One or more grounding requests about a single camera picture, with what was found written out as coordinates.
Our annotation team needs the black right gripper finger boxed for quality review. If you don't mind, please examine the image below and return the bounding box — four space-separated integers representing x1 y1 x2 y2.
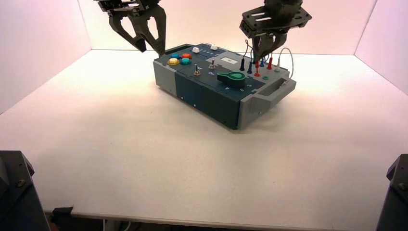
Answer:
253 35 267 62
259 32 288 62

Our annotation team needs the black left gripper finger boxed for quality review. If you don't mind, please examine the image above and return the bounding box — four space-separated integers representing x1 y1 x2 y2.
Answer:
108 14 148 53
135 4 167 56

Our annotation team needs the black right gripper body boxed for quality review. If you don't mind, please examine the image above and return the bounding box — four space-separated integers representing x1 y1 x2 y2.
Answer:
240 0 313 39

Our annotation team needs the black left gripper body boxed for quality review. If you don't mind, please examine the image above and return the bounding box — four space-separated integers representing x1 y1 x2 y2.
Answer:
93 0 160 17

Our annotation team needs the red jumper wire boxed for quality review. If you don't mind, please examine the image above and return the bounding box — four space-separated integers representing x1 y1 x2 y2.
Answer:
254 56 274 78

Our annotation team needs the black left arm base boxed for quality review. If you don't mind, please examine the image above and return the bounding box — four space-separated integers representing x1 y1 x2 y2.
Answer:
0 150 51 231

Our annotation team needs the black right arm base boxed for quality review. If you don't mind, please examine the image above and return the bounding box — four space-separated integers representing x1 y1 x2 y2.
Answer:
376 154 408 231

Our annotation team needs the green rotary knob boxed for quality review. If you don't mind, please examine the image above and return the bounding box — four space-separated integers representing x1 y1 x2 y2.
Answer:
217 71 247 89

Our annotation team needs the blue grey control box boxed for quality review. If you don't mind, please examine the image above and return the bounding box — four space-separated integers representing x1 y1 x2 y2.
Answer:
153 43 297 130

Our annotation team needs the black table clamp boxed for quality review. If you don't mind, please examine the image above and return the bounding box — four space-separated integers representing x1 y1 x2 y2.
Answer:
50 206 74 226

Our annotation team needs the blue jumper wire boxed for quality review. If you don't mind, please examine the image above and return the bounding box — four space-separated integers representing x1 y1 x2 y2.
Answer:
247 48 266 75

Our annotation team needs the black jumper wire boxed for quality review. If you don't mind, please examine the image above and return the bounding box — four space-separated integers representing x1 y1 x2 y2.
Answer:
240 39 253 71

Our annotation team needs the white jumper wire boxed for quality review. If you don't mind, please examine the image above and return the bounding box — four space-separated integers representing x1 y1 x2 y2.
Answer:
275 47 294 79

